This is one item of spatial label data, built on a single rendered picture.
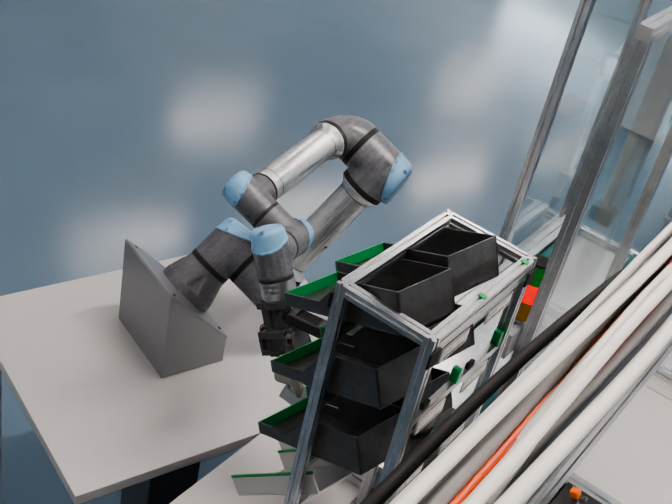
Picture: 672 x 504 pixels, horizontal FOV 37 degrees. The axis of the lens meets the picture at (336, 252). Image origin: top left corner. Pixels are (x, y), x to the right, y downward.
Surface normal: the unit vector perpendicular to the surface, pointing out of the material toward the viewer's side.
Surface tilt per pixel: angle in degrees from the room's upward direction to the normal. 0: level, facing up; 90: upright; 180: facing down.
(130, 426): 0
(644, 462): 0
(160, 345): 90
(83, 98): 0
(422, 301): 65
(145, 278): 90
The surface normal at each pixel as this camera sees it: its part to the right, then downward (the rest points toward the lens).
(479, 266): 0.68, 0.14
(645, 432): 0.18, -0.80
